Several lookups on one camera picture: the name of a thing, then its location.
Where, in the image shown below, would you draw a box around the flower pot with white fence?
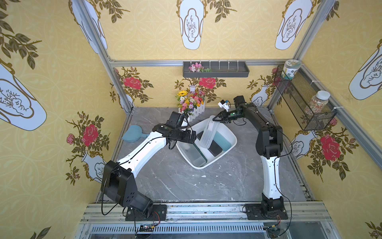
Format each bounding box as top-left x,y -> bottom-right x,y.
176,90 -> 206,122

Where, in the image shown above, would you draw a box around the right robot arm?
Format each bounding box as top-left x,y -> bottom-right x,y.
213,96 -> 285,214

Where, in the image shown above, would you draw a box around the white storage box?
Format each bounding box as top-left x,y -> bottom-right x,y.
176,115 -> 237,169

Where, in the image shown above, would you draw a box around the jar with patterned label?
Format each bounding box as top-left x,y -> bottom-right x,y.
281,59 -> 301,80

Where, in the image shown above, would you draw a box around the dark green pencil case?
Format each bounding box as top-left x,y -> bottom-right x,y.
193,143 -> 208,166

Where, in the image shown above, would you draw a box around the clear plastic pencil case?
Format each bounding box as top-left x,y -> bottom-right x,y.
198,116 -> 220,148

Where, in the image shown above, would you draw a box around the pink flowers on shelf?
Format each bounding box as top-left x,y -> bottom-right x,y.
189,62 -> 211,72

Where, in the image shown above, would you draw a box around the right circuit board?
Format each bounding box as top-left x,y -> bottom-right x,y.
263,226 -> 281,239

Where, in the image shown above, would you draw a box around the grey wall shelf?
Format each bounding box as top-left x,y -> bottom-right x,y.
183,60 -> 250,78

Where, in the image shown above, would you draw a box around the black pencil case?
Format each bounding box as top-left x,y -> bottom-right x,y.
197,131 -> 222,156

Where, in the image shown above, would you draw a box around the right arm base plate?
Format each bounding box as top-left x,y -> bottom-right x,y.
243,204 -> 288,220

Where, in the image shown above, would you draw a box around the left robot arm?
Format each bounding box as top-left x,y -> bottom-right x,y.
100,112 -> 197,219

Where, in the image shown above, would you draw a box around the clear jar white lid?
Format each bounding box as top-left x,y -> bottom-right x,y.
305,91 -> 331,115

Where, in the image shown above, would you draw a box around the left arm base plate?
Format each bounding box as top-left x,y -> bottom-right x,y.
125,204 -> 167,222

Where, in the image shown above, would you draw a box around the circuit board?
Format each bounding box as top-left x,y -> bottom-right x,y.
263,226 -> 281,239
139,224 -> 156,233

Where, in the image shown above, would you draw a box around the left circuit board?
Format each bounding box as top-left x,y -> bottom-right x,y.
139,224 -> 156,233

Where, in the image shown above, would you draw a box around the black wire basket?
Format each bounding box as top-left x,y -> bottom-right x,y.
274,65 -> 337,131

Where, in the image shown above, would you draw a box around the teal translucent pencil case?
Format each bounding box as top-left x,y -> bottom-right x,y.
213,131 -> 231,151

